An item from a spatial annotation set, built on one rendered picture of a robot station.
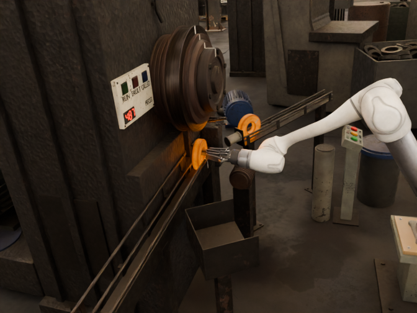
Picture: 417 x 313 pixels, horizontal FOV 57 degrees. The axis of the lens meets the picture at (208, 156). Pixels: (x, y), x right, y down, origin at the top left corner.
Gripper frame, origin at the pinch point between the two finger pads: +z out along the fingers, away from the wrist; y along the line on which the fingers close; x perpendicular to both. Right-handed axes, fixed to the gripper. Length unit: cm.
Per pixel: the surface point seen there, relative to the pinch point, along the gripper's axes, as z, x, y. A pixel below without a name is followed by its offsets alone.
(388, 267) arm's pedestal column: -102, -65, 21
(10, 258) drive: 93, -58, -44
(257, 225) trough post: -24, -73, 44
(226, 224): -24.2, -12.4, -36.2
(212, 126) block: 0.3, 4.8, 21.4
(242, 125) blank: -12.0, -0.4, 39.1
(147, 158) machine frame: 11.1, 11.1, -33.5
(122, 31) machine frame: 17, 62, -33
